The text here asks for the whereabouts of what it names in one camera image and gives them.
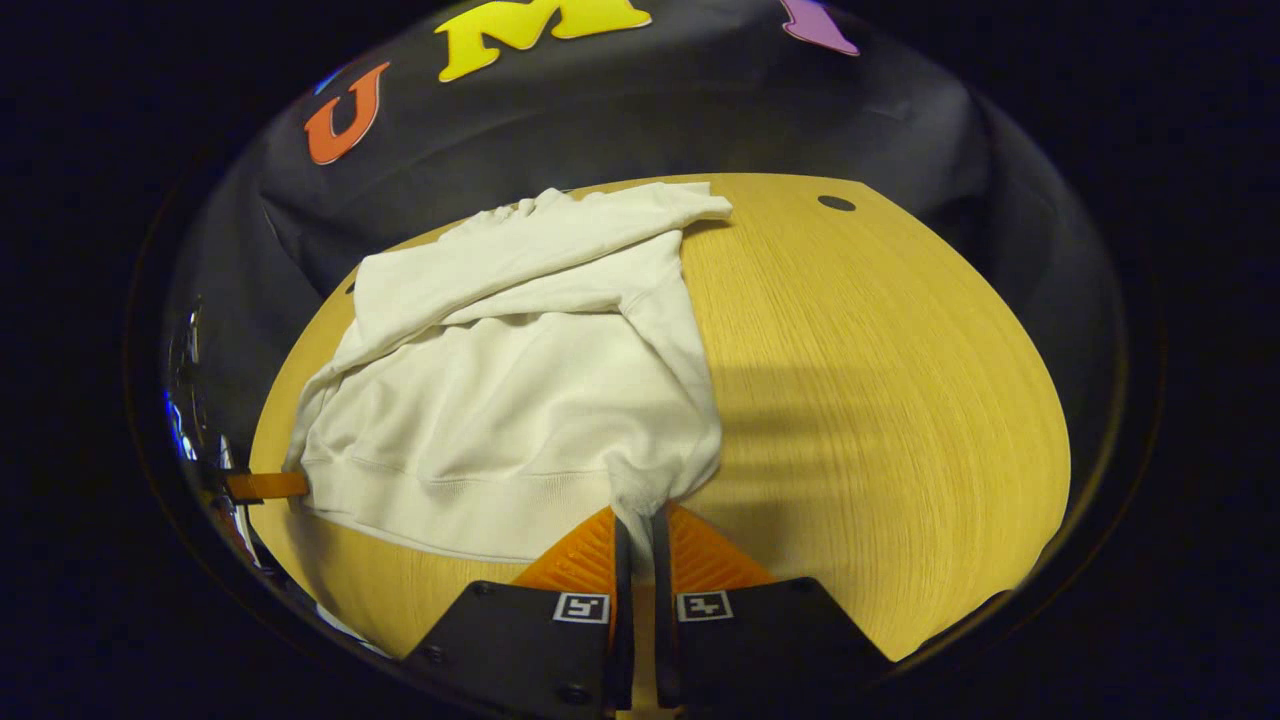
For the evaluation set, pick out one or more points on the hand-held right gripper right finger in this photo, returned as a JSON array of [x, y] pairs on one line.
[[662, 570]]

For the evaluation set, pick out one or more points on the white sweatshirt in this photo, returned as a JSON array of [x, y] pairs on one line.
[[500, 420]]

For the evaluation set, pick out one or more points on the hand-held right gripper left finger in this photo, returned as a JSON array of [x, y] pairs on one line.
[[623, 570]]

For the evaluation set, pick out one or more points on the black backdrop cloth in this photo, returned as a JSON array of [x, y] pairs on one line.
[[620, 110]]

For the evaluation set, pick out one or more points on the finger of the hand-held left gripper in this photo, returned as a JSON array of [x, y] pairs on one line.
[[265, 486]]

